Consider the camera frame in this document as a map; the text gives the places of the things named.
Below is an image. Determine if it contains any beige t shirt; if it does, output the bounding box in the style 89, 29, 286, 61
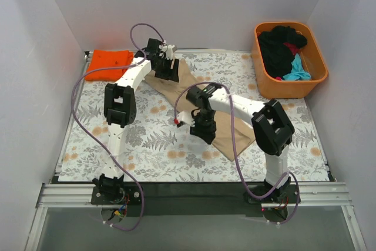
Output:
144, 58, 256, 163

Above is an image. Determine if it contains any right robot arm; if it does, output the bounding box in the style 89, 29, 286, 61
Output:
174, 82, 295, 203

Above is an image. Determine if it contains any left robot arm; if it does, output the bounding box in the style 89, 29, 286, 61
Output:
93, 38, 179, 204

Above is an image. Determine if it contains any floral table mat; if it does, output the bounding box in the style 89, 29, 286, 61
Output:
56, 52, 328, 182

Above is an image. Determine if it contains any folded orange t shirt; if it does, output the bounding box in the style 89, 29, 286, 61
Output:
85, 49, 133, 82

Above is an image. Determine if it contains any black t shirt in basket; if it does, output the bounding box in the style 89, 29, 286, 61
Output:
258, 25, 308, 78

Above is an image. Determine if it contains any turquoise garment in basket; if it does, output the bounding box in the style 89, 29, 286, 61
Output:
283, 53, 311, 81

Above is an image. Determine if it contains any red garment in basket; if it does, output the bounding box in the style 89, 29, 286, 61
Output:
284, 42, 299, 56

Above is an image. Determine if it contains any orange plastic basket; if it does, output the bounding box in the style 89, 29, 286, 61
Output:
251, 21, 328, 99

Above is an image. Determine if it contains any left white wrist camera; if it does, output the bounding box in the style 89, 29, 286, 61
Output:
160, 44, 177, 60

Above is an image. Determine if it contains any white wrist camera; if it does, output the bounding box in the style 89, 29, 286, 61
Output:
160, 44, 177, 60
174, 111, 195, 127

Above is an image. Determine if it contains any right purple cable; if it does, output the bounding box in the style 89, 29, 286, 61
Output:
173, 82, 301, 225

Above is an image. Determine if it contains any purple cable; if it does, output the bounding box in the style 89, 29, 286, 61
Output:
173, 82, 301, 225
71, 23, 165, 232

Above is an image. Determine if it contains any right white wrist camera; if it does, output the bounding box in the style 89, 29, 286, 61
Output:
174, 111, 195, 127

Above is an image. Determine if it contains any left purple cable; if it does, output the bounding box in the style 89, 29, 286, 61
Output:
71, 23, 165, 232

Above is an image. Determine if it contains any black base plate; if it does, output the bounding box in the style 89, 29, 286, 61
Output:
90, 180, 301, 217

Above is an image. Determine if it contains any aluminium mounting rail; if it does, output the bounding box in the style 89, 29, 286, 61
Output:
25, 182, 366, 250

